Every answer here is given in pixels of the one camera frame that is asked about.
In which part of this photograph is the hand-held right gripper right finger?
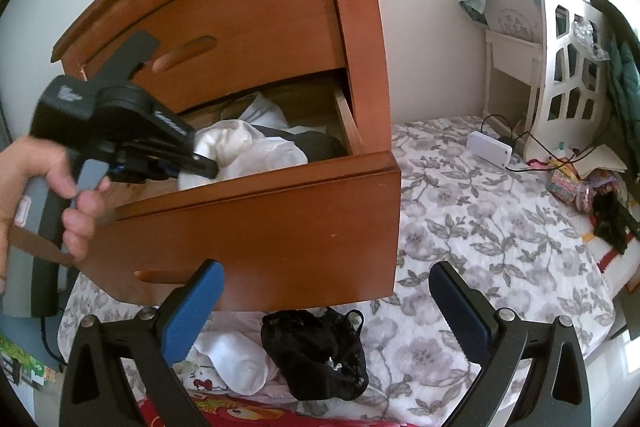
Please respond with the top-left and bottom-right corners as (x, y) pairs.
(429, 260), (591, 427)

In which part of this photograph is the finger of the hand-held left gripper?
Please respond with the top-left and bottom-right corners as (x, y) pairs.
(97, 31), (161, 88)
(145, 151), (219, 180)

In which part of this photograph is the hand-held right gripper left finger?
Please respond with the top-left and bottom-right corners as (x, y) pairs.
(60, 258), (226, 427)

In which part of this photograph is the white scalloped underwear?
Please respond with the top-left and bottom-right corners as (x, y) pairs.
(177, 119), (308, 190)

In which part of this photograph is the long white sock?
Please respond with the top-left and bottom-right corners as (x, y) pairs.
(192, 329), (281, 395)

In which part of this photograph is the wooden nightstand drawer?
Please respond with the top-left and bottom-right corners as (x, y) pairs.
(10, 72), (403, 313)
(80, 0), (346, 115)

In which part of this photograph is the person's left hand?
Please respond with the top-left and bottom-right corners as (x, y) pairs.
(0, 137), (112, 293)

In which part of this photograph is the pale pink garment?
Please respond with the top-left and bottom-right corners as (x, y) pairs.
(200, 309), (301, 403)

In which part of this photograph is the floral bedsheet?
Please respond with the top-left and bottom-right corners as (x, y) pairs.
(57, 114), (616, 427)

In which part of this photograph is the white cartoon print cloth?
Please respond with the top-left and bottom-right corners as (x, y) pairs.
(172, 354), (223, 393)

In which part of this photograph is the red floral blanket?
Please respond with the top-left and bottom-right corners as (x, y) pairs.
(135, 394), (401, 427)

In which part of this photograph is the black lace underwear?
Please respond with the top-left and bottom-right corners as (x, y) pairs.
(261, 307), (370, 400)

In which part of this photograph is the dark grey garment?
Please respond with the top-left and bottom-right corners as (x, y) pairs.
(260, 127), (348, 162)

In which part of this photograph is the colorful patterned box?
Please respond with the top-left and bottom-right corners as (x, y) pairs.
(546, 171), (581, 204)

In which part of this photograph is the white red-striped mat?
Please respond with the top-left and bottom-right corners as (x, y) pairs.
(582, 212), (640, 298)

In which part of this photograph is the white rectangular device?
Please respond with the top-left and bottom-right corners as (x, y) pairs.
(467, 131), (514, 166)

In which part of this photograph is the black toy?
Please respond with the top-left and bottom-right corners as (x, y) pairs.
(592, 194), (640, 255)

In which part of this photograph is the colorful printed book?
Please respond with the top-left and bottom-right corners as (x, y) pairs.
(0, 332), (56, 388)

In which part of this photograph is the cream paper sheet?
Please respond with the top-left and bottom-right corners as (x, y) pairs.
(575, 144), (628, 180)

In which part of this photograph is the wooden nightstand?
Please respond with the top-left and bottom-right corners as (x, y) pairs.
(50, 0), (403, 313)

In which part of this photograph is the white cutout board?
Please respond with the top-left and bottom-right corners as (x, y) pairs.
(522, 0), (618, 158)

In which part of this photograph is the small white table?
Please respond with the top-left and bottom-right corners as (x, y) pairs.
(484, 29), (543, 135)

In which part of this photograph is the teal jacket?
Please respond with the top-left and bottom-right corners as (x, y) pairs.
(607, 39), (640, 132)
(587, 0), (640, 118)

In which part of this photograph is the clear plastic bag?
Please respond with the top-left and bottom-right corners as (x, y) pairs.
(572, 14), (611, 60)

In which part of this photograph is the pale printed box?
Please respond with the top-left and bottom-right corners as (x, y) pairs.
(484, 0), (543, 42)

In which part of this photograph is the black cable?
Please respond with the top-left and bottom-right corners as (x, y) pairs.
(480, 114), (601, 172)

